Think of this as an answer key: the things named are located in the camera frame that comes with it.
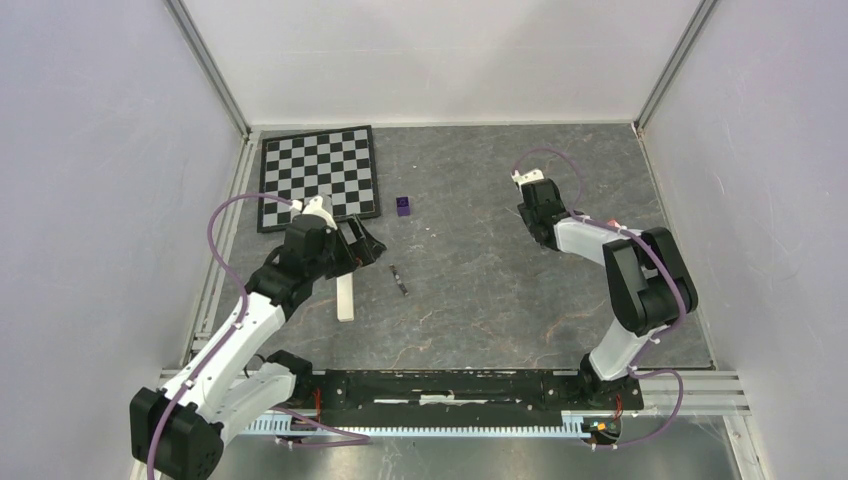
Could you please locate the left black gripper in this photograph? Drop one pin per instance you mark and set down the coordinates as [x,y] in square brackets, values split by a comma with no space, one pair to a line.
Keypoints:
[363,251]

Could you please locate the long white remote control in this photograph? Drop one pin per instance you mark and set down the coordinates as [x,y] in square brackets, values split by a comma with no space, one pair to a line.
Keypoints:
[345,311]

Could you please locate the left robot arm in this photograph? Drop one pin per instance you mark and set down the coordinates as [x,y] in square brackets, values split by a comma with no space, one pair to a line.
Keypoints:
[182,428]

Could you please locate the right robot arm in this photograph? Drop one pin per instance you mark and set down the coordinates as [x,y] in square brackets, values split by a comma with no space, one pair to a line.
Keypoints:
[650,287]

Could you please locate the purple cube block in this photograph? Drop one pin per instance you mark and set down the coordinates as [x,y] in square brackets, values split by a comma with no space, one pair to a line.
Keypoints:
[403,206]

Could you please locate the black white chessboard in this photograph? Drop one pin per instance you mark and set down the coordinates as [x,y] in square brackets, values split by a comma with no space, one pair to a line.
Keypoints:
[340,164]

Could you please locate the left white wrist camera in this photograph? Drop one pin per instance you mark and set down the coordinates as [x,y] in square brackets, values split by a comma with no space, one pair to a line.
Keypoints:
[314,206]

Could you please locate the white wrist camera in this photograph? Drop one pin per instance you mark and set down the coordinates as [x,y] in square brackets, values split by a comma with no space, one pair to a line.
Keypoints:
[314,206]
[531,176]

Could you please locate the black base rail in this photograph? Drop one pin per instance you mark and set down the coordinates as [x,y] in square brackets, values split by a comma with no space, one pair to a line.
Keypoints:
[456,398]

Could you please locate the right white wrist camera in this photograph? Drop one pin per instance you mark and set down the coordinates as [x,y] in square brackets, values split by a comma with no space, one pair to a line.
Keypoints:
[531,176]

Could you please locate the white toothed cable duct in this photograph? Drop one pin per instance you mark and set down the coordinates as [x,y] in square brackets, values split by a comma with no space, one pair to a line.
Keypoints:
[280,424]

